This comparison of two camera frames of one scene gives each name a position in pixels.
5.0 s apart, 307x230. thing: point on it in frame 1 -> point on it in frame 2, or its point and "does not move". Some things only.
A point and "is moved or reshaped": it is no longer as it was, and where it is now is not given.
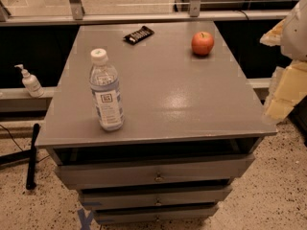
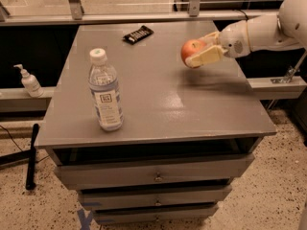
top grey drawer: x=154 y=171 does not move
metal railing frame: x=75 y=13 does not move
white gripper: x=295 y=35 -> x=234 y=38
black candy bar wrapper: x=138 y=35 does not move
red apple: x=201 y=43 is moved or reshaped
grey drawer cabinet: x=191 y=124 does not move
